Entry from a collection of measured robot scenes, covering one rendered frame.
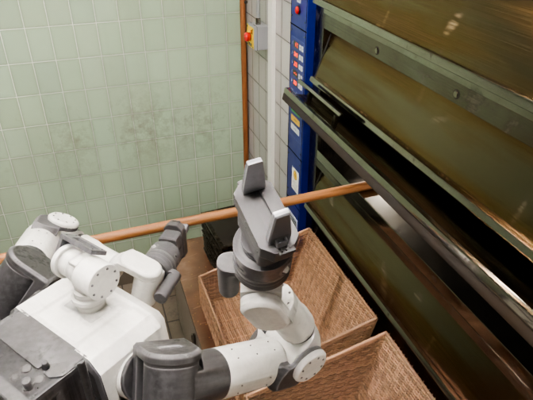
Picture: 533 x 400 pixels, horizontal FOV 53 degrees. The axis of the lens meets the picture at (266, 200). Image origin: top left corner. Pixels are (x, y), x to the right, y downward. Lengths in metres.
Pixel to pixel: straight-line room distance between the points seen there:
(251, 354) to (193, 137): 1.99
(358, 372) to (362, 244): 0.42
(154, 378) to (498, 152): 0.81
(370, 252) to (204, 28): 1.43
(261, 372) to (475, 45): 0.78
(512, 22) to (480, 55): 0.09
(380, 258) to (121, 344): 0.99
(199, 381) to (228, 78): 2.07
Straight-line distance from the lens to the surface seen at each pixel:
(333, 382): 1.82
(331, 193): 1.71
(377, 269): 1.74
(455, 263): 1.12
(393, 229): 1.60
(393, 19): 1.46
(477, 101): 1.22
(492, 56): 1.17
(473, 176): 1.25
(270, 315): 0.85
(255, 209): 0.70
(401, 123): 1.46
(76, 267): 0.96
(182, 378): 0.89
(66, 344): 0.98
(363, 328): 1.78
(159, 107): 2.76
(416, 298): 1.60
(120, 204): 2.97
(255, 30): 2.38
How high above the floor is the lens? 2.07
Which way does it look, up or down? 32 degrees down
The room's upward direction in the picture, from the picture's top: straight up
